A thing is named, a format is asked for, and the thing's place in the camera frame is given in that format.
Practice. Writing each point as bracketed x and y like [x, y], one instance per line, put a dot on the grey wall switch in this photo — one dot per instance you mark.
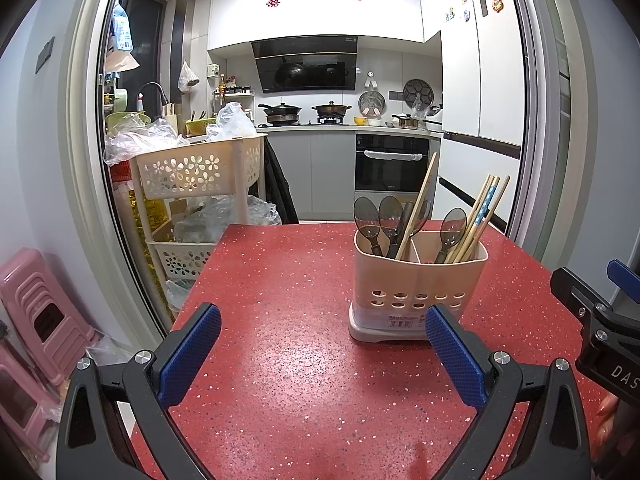
[45, 55]

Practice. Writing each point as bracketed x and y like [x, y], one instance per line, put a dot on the plastic bag beside stools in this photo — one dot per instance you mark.
[107, 350]

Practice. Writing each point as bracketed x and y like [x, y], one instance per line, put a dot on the red packet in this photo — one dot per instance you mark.
[120, 172]

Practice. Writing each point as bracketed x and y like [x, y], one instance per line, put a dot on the yellow plastic packaging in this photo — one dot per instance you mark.
[150, 220]

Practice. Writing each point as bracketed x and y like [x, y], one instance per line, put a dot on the black range hood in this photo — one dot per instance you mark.
[305, 67]

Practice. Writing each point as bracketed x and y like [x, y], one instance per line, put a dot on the white crumpled plastic bag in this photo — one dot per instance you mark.
[232, 120]

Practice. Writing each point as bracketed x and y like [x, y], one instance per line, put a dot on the pink plastic stool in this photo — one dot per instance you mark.
[30, 280]
[20, 410]

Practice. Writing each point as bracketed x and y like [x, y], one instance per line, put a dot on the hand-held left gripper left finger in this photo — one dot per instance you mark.
[192, 355]

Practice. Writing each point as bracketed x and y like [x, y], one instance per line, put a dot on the bottle with red cap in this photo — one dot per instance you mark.
[141, 102]

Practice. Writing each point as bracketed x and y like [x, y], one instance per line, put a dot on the clear crumpled plastic bag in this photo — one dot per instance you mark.
[135, 140]

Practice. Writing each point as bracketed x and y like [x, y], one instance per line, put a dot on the beige plastic utensil holder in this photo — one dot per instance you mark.
[415, 280]

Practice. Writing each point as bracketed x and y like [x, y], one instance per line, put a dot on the dark hanging jacket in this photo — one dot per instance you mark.
[280, 185]

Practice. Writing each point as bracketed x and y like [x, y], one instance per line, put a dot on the hanging blue white bag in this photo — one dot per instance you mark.
[122, 30]

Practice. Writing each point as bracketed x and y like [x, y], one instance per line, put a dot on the black kitchen faucet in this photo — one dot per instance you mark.
[155, 85]

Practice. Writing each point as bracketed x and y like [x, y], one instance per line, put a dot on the plain wooden chopstick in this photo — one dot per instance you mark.
[502, 187]
[422, 195]
[495, 181]
[477, 200]

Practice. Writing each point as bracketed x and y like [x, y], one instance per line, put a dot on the beige plastic trolley rack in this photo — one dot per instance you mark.
[200, 165]

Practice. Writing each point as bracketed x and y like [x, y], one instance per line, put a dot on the white refrigerator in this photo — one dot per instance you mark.
[495, 85]

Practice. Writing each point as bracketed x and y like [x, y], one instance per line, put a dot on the round hanging pot lid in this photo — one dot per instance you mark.
[372, 104]

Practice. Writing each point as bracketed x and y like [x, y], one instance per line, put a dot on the black built-in oven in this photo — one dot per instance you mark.
[390, 175]

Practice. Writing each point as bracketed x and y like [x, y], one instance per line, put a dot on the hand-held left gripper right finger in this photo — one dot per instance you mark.
[455, 360]

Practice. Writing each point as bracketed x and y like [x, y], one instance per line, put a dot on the light green basin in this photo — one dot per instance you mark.
[117, 120]

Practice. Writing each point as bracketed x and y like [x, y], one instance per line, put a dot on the dark brown chopstick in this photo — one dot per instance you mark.
[402, 220]
[408, 211]

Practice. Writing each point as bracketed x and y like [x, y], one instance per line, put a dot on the black wok with lid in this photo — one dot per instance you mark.
[282, 110]

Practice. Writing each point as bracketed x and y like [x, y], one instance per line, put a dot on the green colander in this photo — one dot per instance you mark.
[200, 126]

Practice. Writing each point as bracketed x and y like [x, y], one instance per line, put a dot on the round metal steamer plate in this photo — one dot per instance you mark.
[418, 94]

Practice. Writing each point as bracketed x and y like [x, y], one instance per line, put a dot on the dark cooking pot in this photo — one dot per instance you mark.
[331, 108]

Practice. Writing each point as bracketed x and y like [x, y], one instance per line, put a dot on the small steel pot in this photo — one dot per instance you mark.
[405, 121]

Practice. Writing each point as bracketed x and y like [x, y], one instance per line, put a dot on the clear plastic bags bundle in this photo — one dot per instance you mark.
[260, 210]

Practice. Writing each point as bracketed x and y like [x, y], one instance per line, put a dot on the hanging white plastic bag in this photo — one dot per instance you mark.
[188, 77]

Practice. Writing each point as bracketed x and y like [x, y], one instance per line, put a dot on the grey lower cabinets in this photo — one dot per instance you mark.
[325, 170]

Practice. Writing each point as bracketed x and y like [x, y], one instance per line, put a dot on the wooden knife block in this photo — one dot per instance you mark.
[170, 112]

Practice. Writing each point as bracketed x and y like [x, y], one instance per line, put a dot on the white upper cabinets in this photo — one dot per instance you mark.
[310, 20]

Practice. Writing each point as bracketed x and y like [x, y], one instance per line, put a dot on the spice rack with bottles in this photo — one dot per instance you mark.
[232, 91]

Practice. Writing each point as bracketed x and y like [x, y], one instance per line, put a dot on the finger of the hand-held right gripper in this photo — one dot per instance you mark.
[627, 282]
[577, 295]

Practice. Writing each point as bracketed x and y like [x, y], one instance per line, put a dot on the person's right hand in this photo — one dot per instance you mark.
[610, 415]

